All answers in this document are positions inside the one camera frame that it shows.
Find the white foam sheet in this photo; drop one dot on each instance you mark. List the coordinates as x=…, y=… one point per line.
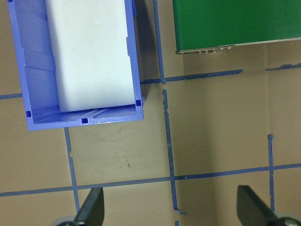
x=91, y=58

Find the blue plastic storage bin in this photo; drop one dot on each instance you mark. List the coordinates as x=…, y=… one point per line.
x=35, y=82

